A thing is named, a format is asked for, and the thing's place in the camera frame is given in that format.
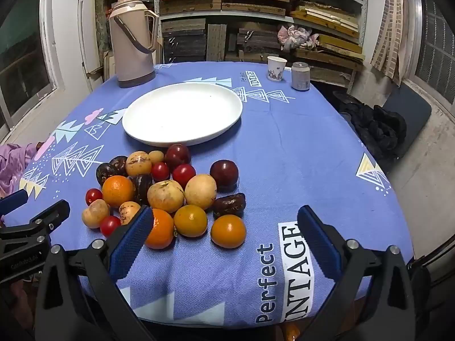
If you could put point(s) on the white patterned paper cup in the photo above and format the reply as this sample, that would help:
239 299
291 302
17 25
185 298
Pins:
276 69

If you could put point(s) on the white round plate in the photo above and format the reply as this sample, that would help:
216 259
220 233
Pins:
181 110

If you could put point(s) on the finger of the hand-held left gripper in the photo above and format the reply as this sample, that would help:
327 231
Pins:
51 216
12 200

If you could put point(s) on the black cloth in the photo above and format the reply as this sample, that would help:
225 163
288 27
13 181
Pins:
373 124

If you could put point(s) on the white framed window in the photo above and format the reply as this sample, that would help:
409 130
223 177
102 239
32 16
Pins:
25 53

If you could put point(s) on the grey drink can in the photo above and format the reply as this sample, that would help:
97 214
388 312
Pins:
300 76

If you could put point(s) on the wrinkled dark purple passion fruit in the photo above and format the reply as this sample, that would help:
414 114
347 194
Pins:
229 205

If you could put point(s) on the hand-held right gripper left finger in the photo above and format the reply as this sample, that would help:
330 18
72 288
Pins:
131 241

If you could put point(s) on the orange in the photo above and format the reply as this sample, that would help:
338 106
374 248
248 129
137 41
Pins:
117 191
161 231

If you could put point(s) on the red cherry tomato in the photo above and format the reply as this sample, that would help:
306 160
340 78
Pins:
94 196
183 174
160 171
110 225

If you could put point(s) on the dark blue chair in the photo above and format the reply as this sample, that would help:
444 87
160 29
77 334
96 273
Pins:
408 106

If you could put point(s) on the orange-tan streaked passion fruit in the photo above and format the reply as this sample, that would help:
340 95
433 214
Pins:
127 211

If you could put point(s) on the yellow-orange tangerine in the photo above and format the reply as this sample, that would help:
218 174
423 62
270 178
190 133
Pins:
190 221
228 231

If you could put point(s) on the purple cloth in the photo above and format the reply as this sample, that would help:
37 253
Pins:
14 163

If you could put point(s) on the blue printed tablecloth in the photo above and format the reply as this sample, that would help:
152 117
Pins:
284 142

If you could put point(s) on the window with metal grille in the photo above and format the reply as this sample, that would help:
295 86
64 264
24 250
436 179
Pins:
437 53

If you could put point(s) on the small yellow passion fruit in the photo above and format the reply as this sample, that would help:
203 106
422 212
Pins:
156 156

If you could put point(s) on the large yellow passion fruit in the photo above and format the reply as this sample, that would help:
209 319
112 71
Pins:
165 196
200 191

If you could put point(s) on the dark red plum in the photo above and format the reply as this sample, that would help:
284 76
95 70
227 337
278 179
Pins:
224 173
177 155

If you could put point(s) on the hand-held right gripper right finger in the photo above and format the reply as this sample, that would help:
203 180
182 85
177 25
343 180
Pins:
318 241

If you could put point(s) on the pink crumpled cloth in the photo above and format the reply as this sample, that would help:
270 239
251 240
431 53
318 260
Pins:
295 35

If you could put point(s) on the beige thermos jug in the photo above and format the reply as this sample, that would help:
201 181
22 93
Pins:
129 42

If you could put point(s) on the white door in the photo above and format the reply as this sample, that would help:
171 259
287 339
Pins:
87 42

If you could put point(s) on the brick pattern hanging cloth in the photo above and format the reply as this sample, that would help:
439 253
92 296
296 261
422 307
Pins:
389 35

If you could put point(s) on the tan purple-marked passion fruit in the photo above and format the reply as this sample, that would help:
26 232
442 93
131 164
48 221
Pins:
138 163

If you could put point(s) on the leaning white framed board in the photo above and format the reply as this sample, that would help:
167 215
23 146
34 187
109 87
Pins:
109 65

